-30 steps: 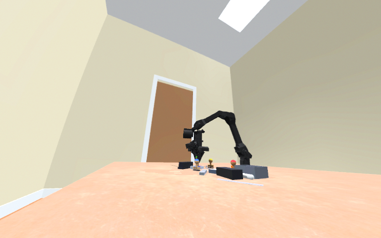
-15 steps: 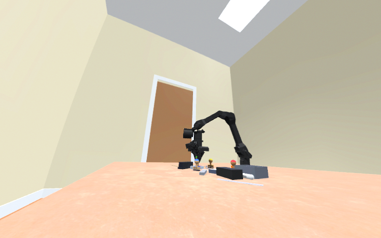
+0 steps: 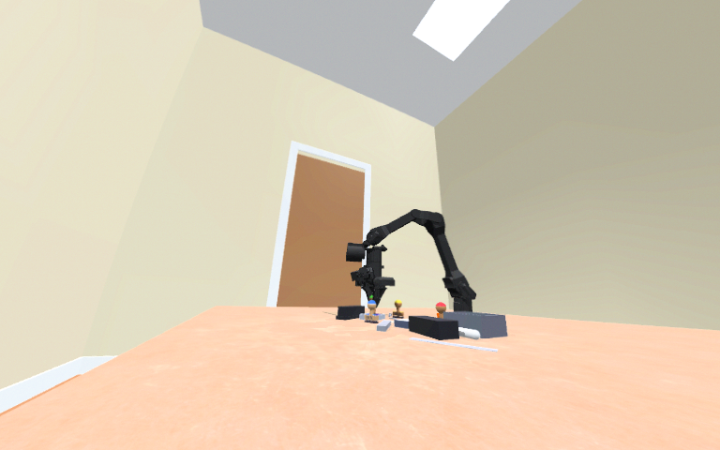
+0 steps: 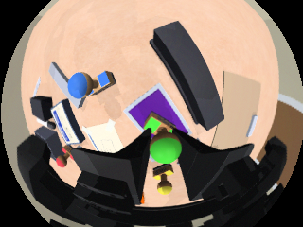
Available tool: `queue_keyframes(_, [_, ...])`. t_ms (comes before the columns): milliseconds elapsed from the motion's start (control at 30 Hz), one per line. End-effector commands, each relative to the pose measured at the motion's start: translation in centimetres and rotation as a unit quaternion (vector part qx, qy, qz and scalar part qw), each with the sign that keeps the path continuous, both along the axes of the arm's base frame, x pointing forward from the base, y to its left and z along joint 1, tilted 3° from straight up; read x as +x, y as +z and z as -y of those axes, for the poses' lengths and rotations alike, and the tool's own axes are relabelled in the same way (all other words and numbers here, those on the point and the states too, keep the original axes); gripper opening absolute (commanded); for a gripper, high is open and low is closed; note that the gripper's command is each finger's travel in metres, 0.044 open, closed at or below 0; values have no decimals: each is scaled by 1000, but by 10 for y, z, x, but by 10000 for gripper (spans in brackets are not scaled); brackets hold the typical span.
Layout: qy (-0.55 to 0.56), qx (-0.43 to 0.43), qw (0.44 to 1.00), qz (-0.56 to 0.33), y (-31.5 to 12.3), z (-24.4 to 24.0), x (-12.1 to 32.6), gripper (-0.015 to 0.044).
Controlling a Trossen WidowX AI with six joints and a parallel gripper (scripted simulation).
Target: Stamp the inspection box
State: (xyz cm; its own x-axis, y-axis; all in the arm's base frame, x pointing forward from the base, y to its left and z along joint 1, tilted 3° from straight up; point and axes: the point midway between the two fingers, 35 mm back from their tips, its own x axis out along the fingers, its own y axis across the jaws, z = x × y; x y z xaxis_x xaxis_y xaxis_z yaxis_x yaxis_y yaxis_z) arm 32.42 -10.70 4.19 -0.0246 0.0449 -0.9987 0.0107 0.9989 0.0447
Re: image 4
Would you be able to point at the white cylinder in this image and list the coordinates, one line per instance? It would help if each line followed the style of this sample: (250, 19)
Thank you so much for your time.
(50, 124)

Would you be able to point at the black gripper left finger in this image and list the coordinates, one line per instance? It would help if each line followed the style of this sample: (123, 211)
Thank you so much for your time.
(129, 164)

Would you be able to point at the blue-handled rubber stamp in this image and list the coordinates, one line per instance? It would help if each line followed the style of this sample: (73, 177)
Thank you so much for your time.
(82, 85)

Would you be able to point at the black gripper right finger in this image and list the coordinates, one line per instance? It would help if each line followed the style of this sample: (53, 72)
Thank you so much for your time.
(201, 164)

